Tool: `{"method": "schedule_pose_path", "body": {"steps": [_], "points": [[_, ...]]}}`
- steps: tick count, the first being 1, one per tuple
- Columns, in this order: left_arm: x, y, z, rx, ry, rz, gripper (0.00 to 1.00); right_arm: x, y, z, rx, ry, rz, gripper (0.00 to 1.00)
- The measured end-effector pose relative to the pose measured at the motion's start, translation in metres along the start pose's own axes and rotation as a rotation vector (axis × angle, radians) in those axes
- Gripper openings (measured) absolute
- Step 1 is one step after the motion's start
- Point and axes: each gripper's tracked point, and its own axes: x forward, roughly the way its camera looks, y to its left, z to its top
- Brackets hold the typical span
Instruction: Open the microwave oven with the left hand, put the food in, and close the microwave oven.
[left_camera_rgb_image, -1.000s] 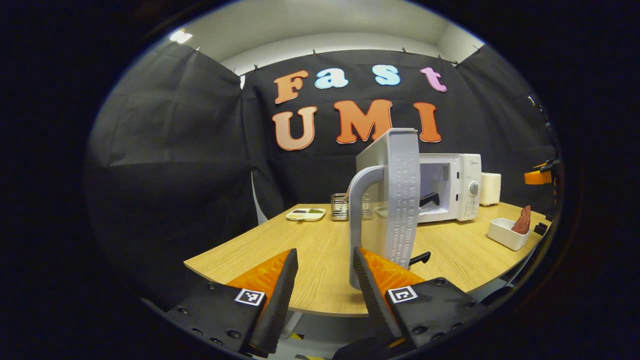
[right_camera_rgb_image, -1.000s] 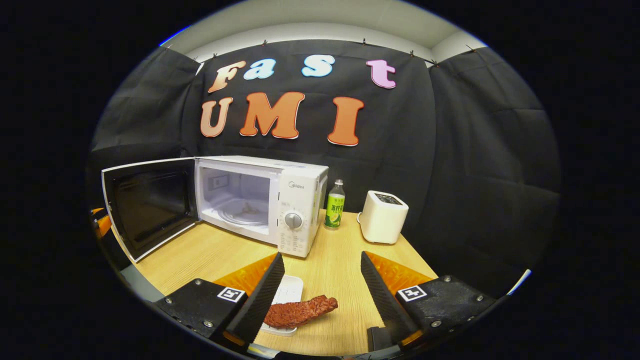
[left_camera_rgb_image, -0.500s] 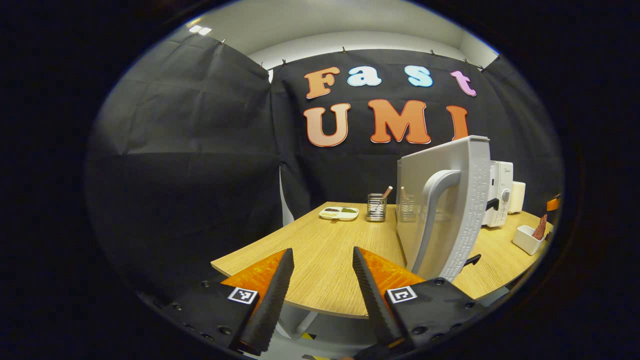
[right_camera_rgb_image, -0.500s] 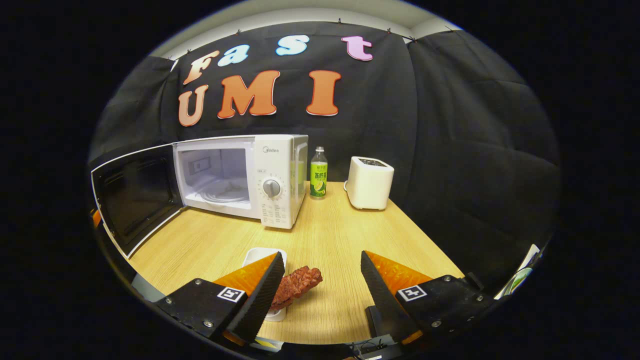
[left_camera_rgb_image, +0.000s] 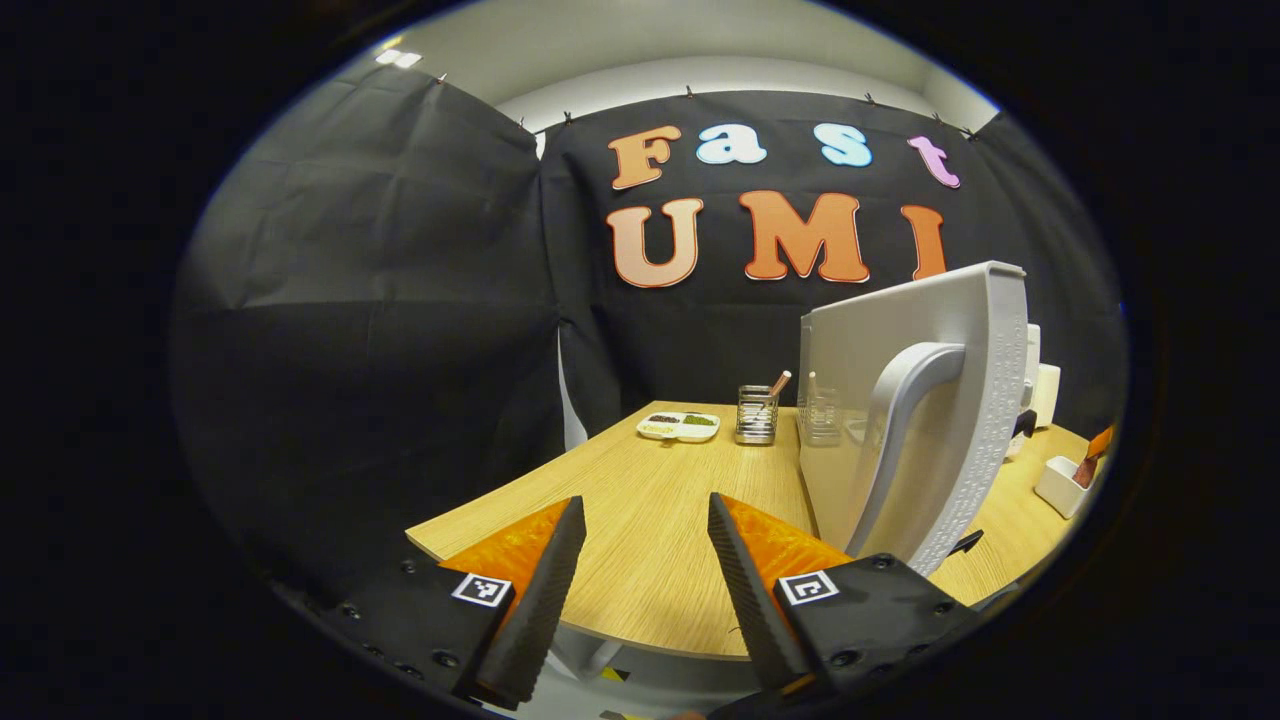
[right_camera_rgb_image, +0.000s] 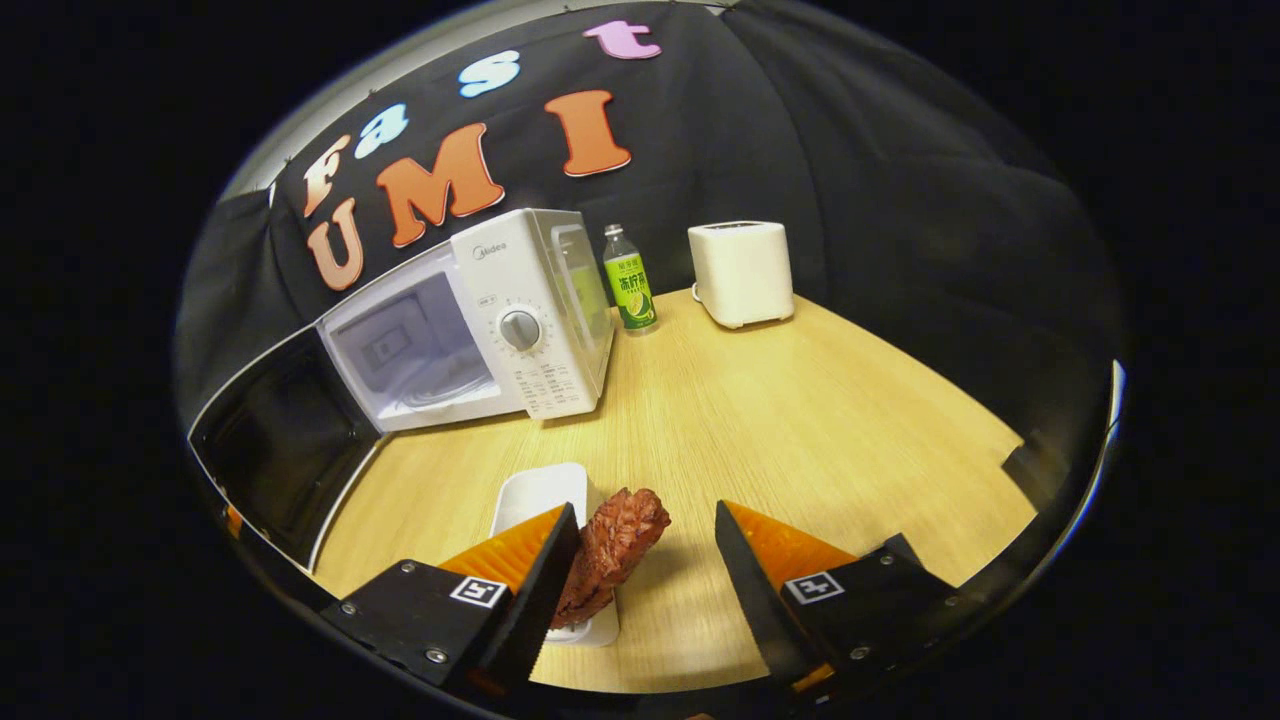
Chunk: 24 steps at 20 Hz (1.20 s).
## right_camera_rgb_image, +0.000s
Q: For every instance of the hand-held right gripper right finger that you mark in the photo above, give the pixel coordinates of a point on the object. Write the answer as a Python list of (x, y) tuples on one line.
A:
[(750, 590)]

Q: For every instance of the white microwave oven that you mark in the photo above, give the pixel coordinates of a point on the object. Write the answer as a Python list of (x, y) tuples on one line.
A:
[(520, 370)]

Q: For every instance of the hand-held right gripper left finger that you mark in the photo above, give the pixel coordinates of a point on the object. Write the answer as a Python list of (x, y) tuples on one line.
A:
[(535, 610)]

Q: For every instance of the white rectangular plate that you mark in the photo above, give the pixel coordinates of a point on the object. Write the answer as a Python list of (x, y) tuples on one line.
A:
[(540, 490)]

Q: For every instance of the white toaster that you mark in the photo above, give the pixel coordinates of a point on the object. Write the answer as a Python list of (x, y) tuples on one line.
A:
[(740, 275)]

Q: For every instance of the brown grilled meat piece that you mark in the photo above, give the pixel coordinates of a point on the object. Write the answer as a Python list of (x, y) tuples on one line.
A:
[(615, 545)]

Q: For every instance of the black backdrop cloth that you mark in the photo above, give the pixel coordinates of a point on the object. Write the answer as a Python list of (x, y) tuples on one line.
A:
[(850, 150)]

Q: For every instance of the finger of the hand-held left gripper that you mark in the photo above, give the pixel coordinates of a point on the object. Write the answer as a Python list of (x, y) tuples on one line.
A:
[(234, 521)]

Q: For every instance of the green label drink bottle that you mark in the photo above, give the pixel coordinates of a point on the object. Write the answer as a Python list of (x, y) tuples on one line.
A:
[(632, 290)]

